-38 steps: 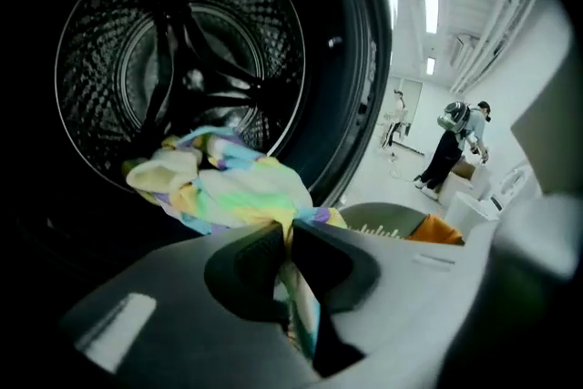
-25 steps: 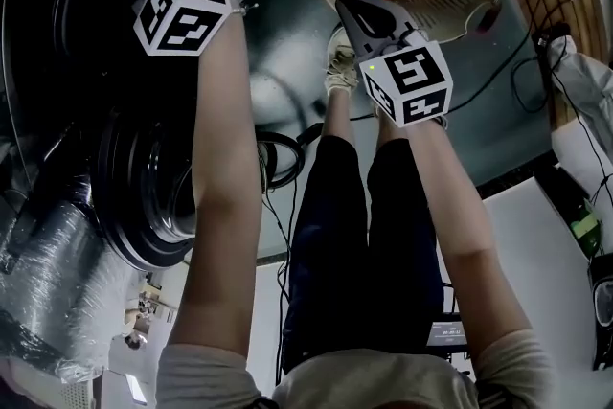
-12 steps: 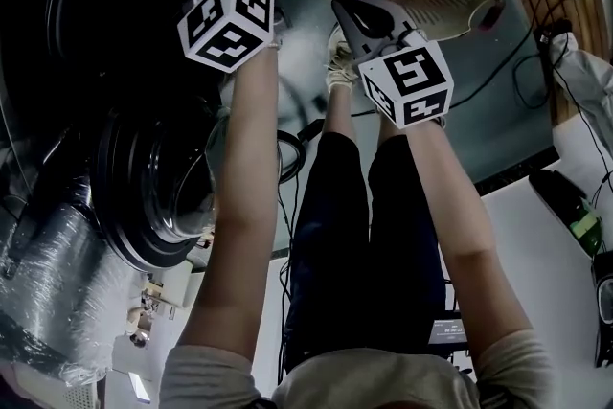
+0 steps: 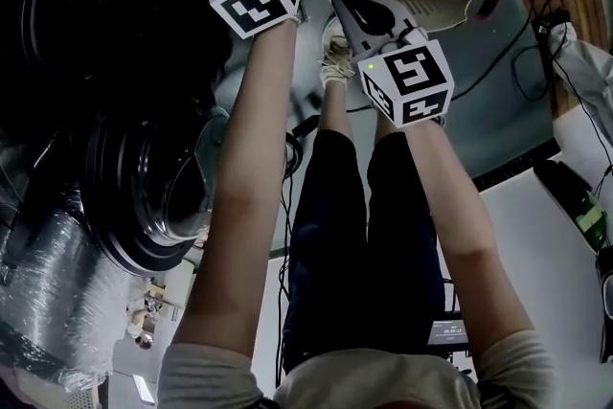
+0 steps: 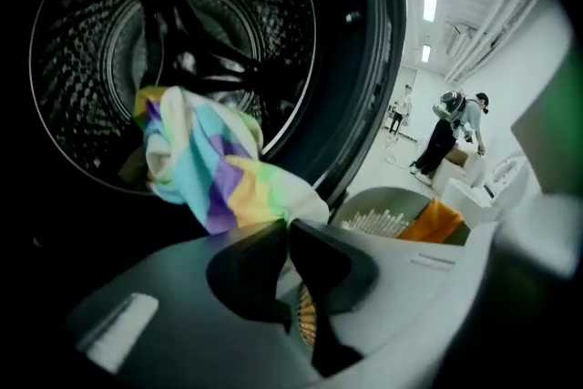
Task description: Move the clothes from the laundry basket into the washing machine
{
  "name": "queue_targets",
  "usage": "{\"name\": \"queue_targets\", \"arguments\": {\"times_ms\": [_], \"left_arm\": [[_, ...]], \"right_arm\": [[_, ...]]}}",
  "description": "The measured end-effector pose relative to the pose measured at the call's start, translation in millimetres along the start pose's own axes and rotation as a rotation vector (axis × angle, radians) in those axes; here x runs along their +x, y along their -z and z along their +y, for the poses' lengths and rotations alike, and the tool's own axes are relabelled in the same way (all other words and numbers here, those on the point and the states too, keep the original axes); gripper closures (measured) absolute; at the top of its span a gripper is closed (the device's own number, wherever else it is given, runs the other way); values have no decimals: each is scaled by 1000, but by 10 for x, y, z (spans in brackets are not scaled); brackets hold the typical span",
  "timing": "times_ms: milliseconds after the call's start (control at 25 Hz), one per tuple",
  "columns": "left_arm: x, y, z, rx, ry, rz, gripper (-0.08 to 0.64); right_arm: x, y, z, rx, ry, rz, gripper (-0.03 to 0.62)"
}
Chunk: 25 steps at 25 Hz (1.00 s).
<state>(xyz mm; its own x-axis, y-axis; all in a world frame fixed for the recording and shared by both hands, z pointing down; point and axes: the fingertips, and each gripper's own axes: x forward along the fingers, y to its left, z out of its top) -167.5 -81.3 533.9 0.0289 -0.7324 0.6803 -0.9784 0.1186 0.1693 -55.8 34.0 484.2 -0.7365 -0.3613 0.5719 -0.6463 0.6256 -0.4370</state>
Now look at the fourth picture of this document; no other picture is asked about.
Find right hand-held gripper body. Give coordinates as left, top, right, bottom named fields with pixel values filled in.
left=329, top=0, right=456, bottom=130

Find black washing machine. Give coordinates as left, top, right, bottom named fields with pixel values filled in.
left=0, top=0, right=231, bottom=279

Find person's right forearm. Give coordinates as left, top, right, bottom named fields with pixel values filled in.
left=404, top=112, right=499, bottom=258

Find person's left forearm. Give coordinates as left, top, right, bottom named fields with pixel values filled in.
left=206, top=16, right=301, bottom=216

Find person's right leg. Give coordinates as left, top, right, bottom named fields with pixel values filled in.
left=373, top=107, right=409, bottom=146

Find person's leg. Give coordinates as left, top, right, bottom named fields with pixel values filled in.
left=373, top=107, right=409, bottom=146
left=316, top=80, right=356, bottom=141

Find person's beige left shoe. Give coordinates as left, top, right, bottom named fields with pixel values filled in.
left=318, top=35, right=354, bottom=88

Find person's left leg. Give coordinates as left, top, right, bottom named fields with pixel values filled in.
left=316, top=80, right=356, bottom=141

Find person's black shorts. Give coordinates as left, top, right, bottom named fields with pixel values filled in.
left=281, top=127, right=447, bottom=375

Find grey fabric cover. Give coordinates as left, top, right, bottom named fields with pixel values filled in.
left=545, top=19, right=613, bottom=116

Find black device with green label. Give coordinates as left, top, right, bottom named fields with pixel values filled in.
left=533, top=157, right=610, bottom=253

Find small black display screen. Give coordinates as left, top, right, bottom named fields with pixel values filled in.
left=427, top=319, right=470, bottom=347

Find black case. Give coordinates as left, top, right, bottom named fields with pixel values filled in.
left=595, top=245, right=613, bottom=365

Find person's beige shirt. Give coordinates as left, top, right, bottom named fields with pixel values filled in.
left=156, top=329, right=559, bottom=409

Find looped black cable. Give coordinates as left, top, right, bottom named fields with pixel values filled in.
left=510, top=41, right=553, bottom=102

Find hanging black cable bundle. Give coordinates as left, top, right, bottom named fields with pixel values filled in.
left=274, top=128, right=307, bottom=392

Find silver foil duct hose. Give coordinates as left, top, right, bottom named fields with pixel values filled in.
left=0, top=200, right=193, bottom=395

